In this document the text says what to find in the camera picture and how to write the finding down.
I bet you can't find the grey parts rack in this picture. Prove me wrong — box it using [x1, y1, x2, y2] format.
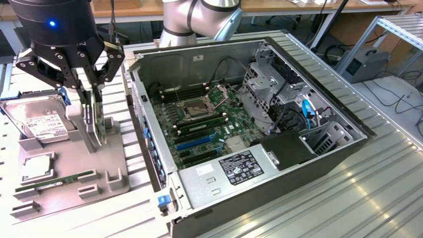
[7, 104, 131, 225]

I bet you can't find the black graphics card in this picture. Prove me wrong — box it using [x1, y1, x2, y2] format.
[81, 89, 111, 147]

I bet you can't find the thin socket locking lever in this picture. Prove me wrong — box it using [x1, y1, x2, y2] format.
[171, 83, 181, 109]

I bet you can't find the metal drive cage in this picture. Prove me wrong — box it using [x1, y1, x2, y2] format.
[242, 41, 314, 136]

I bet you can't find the CPU socket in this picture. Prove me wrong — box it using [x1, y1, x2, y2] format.
[179, 98, 214, 119]

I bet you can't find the blue SATA wire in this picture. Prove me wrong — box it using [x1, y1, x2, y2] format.
[300, 99, 314, 131]

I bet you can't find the green RAM stick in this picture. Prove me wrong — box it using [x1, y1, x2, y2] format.
[179, 121, 221, 134]
[14, 173, 93, 193]

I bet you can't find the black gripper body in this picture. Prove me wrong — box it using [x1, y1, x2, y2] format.
[7, 0, 106, 69]

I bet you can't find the wooden desk white frame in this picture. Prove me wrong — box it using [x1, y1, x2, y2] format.
[0, 0, 165, 57]
[242, 0, 417, 49]

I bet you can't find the metal socket cover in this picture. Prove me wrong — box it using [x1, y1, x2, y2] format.
[201, 83, 232, 110]

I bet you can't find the green motherboard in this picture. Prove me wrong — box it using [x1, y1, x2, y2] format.
[143, 81, 265, 172]

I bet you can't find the perforated metal disk bay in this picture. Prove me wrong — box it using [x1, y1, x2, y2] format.
[298, 120, 366, 156]

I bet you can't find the silver CPU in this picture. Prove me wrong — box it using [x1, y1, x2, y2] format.
[21, 156, 53, 180]

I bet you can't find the black stand leg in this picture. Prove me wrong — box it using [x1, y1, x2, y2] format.
[309, 0, 350, 50]

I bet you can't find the black wire bundle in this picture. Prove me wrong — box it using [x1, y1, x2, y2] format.
[266, 81, 309, 132]

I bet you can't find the grey equipment box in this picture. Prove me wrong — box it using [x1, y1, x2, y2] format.
[336, 47, 390, 84]

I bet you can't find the grey power supply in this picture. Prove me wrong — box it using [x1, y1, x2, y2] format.
[175, 145, 281, 211]

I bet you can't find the hard drive with blue caddy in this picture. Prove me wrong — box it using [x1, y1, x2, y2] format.
[0, 85, 71, 117]

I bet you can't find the blue expansion slot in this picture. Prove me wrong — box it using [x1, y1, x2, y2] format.
[175, 137, 214, 151]

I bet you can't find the silver chipset heatsink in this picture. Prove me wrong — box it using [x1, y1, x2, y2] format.
[224, 138, 246, 152]

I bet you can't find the black plastic shroud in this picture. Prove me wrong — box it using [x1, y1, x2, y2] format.
[249, 130, 320, 172]

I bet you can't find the black looped wire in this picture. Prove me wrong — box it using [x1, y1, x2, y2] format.
[208, 56, 245, 86]

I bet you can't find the aluminium profile frame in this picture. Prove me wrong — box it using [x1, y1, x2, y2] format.
[342, 13, 423, 82]

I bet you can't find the thin hanging robot cable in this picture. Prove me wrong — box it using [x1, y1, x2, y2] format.
[107, 0, 119, 44]

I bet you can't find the open black PC case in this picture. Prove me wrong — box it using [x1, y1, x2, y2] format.
[117, 36, 377, 238]

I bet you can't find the silver hard disk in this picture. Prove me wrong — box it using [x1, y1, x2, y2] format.
[1, 90, 74, 144]

